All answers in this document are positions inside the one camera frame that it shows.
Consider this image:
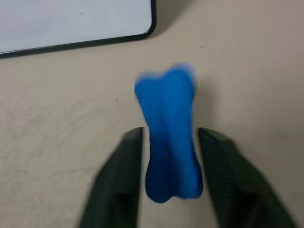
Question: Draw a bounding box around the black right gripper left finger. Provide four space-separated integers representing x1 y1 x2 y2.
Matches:
79 127 148 228

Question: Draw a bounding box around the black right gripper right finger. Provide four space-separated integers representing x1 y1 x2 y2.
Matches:
198 127 300 228

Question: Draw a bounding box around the blue bone-shaped eraser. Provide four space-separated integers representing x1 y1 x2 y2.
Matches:
133 62 203 204

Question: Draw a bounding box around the black-framed whiteboard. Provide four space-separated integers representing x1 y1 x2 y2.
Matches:
0 0 157 59

